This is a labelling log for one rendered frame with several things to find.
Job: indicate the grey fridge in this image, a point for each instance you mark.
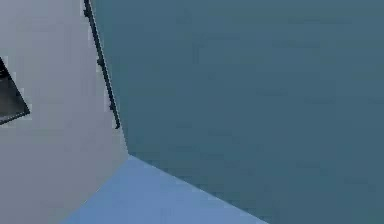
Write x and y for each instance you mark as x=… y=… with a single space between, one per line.
x=60 y=116

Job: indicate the black fridge panel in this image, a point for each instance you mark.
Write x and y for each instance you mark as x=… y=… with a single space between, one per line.
x=9 y=100

